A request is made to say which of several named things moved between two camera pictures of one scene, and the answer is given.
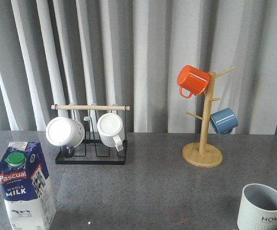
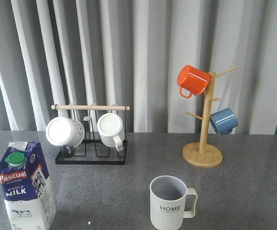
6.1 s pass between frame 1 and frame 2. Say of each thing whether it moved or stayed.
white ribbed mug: stayed
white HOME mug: moved
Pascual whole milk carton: stayed
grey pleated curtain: stayed
